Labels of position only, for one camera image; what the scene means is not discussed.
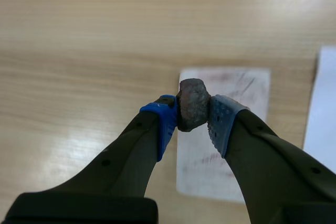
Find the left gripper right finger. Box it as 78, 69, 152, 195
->
206, 94, 336, 224

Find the white sheet of paper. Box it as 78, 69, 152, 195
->
302, 46, 336, 168

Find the small white tile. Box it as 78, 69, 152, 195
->
175, 67, 272, 205

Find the dark grey mineral stone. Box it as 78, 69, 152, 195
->
176, 78, 212, 133

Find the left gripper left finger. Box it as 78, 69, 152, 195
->
4, 94, 180, 224

